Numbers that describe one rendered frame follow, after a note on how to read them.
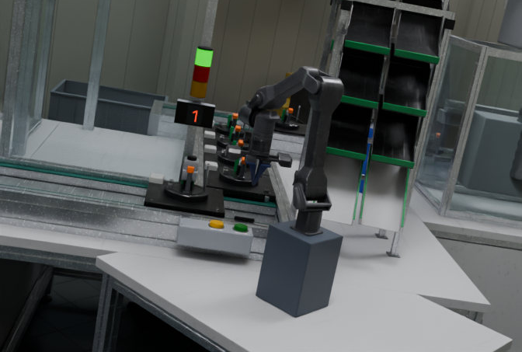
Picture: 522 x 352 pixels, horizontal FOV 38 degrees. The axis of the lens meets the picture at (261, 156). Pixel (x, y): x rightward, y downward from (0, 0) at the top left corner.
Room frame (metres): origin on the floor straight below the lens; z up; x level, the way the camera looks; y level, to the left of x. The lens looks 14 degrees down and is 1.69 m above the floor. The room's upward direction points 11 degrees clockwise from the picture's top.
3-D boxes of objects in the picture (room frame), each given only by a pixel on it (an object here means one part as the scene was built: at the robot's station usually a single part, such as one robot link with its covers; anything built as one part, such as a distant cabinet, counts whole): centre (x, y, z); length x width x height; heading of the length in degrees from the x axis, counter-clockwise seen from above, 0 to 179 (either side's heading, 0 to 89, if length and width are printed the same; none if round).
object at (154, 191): (2.26, 0.21, 0.96); 0.24 x 0.24 x 0.02; 7
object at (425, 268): (2.72, 0.08, 0.85); 1.50 x 1.41 x 0.03; 97
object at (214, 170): (2.53, 0.06, 1.01); 0.24 x 0.24 x 0.13; 7
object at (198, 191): (2.26, 0.21, 0.98); 0.14 x 0.14 x 0.02
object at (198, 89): (2.38, 0.23, 1.29); 0.05 x 0.05 x 0.05
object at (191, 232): (2.06, 0.09, 0.93); 0.21 x 0.07 x 0.06; 97
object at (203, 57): (2.38, 0.23, 1.39); 0.05 x 0.05 x 0.05
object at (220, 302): (1.91, -0.18, 0.84); 0.90 x 0.70 x 0.03; 51
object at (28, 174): (2.27, 0.33, 0.91); 0.84 x 0.28 x 0.10; 97
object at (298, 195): (1.87, -0.15, 1.15); 0.09 x 0.07 x 0.06; 125
